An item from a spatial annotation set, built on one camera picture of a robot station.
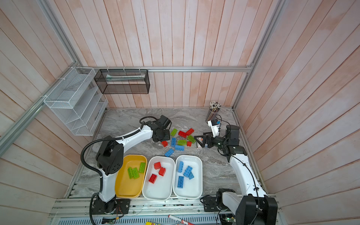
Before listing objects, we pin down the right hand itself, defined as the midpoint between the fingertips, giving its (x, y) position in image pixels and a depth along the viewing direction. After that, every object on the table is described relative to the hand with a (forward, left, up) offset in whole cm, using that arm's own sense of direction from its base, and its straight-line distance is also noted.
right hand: (200, 135), depth 79 cm
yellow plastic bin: (-24, +42, -22) cm, 53 cm away
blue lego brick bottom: (-21, +11, -17) cm, 29 cm away
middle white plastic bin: (-24, +21, -20) cm, 38 cm away
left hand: (+5, +22, -14) cm, 26 cm away
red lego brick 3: (-11, +26, -17) cm, 33 cm away
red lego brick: (-15, +22, -17) cm, 32 cm away
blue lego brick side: (+1, +12, -17) cm, 21 cm away
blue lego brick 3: (+7, +16, -21) cm, 27 cm away
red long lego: (+13, +10, -18) cm, 24 cm away
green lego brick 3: (-16, +42, -16) cm, 48 cm away
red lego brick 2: (-19, +28, -19) cm, 39 cm away
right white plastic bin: (-24, +4, -20) cm, 31 cm away
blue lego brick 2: (-12, +11, -18) cm, 24 cm away
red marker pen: (-40, +9, -19) cm, 45 cm away
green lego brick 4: (+15, +17, -20) cm, 30 cm away
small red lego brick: (+6, +5, -20) cm, 22 cm away
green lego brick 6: (+6, +11, -19) cm, 23 cm away
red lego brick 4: (+5, +23, -18) cm, 29 cm away
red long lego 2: (+16, +5, -19) cm, 26 cm away
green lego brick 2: (-12, +35, -18) cm, 42 cm away
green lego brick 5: (+9, +4, -18) cm, 20 cm away
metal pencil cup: (+27, -13, -3) cm, 29 cm away
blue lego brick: (-15, +7, -18) cm, 24 cm away
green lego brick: (-16, +39, -19) cm, 46 cm away
